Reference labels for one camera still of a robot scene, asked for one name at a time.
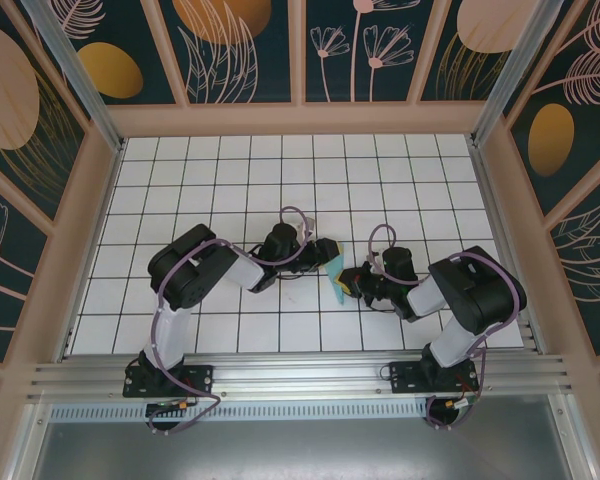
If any light blue paper sheet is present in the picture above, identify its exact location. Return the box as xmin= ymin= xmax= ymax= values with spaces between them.
xmin=323 ymin=252 xmax=350 ymax=307

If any grey metal sheet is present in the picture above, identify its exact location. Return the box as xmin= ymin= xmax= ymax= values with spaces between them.
xmin=24 ymin=394 xmax=581 ymax=480

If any small black circuit board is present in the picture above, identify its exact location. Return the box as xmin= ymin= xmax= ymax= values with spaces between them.
xmin=442 ymin=394 xmax=481 ymax=414
xmin=146 ymin=399 xmax=197 ymax=419

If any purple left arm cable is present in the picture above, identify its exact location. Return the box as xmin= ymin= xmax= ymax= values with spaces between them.
xmin=149 ymin=205 xmax=317 ymax=437

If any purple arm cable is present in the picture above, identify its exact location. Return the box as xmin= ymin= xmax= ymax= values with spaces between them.
xmin=368 ymin=223 xmax=527 ymax=432
xmin=149 ymin=205 xmax=317 ymax=437

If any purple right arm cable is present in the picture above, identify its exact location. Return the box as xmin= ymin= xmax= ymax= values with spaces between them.
xmin=368 ymin=223 xmax=527 ymax=432

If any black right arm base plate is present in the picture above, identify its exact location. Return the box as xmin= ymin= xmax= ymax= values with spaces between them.
xmin=387 ymin=360 xmax=480 ymax=397

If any long aluminium base rail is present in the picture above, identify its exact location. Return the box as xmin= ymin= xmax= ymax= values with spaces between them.
xmin=27 ymin=353 xmax=576 ymax=402

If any aluminium table side rail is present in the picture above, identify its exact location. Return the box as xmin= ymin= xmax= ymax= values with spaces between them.
xmin=466 ymin=137 xmax=540 ymax=354
xmin=54 ymin=138 xmax=127 ymax=364

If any slotted grey cable duct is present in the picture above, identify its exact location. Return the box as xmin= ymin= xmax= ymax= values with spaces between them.
xmin=48 ymin=402 xmax=434 ymax=422

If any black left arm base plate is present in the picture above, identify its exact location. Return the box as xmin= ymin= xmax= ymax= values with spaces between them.
xmin=122 ymin=363 xmax=216 ymax=400

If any aluminium corner post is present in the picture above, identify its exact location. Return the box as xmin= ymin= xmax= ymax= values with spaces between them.
xmin=19 ymin=0 xmax=127 ymax=154
xmin=471 ymin=0 xmax=550 ymax=149

